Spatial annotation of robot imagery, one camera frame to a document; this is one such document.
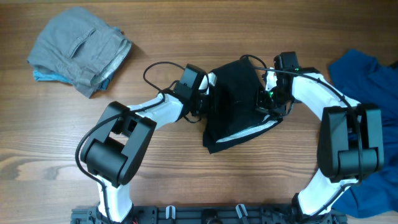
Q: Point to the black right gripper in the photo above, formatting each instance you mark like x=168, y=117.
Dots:
x=261, y=106

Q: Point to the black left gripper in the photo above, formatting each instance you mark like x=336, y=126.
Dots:
x=200, y=112

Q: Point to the black shorts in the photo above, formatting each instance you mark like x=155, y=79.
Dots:
x=232, y=118

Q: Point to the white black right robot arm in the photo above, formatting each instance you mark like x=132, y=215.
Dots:
x=350, y=146

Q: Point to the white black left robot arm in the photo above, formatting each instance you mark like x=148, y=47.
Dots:
x=112, y=151

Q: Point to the folded grey shorts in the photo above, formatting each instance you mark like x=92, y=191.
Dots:
x=81, y=47

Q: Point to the folded light blue garment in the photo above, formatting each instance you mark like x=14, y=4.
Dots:
x=52, y=77

